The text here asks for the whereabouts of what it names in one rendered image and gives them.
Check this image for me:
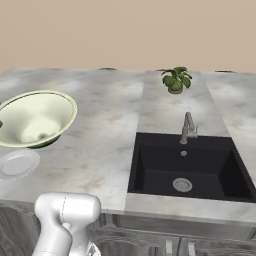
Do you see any green potted plant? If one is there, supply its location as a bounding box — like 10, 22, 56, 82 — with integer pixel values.
161, 66, 193, 95

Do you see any pale green bowl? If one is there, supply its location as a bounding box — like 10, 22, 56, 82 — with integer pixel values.
0, 89, 79, 150

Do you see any white plate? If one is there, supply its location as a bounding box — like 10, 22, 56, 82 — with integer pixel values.
0, 148, 41, 181

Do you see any grey cupboard door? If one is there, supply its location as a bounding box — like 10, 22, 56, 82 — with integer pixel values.
179, 235, 256, 256
87, 226, 182, 256

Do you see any black sink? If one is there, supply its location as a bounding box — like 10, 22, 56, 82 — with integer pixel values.
127, 131, 256, 204

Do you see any grey metal tap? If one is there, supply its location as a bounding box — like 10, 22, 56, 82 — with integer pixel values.
179, 111, 199, 145

